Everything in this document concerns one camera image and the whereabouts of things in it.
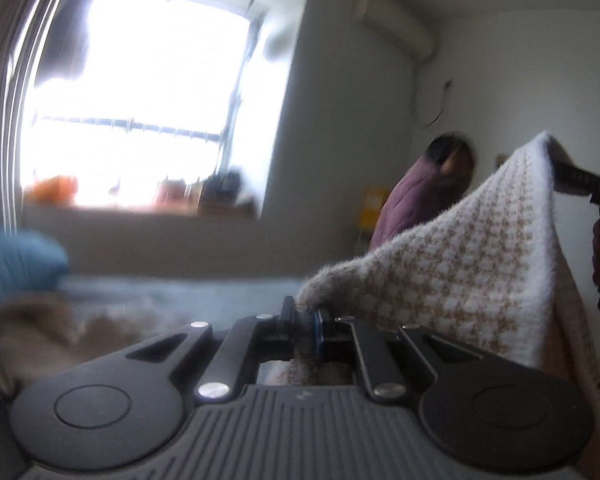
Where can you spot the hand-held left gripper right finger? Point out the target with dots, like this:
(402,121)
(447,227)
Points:
(321,335)

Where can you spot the blue pillow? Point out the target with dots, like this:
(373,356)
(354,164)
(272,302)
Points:
(15,265)

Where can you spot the orange bag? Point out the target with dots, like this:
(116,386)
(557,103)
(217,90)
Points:
(55,190)

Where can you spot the houndstooth knit garment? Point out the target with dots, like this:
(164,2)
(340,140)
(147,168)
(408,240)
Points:
(455,260)

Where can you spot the cardboard box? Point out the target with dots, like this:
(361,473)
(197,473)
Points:
(227,200)

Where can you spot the yellow object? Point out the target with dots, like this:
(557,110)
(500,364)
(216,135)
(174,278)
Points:
(375,207)

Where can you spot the window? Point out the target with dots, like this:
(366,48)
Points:
(155,85)

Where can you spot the white air conditioner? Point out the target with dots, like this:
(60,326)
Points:
(395,20)

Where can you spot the pink pot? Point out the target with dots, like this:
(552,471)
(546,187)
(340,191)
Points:
(172,195)

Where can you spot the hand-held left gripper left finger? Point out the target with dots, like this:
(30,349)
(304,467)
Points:
(287,330)

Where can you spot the beige coat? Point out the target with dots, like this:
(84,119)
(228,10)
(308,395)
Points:
(35,335)

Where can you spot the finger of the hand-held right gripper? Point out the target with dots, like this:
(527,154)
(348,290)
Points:
(580,177)

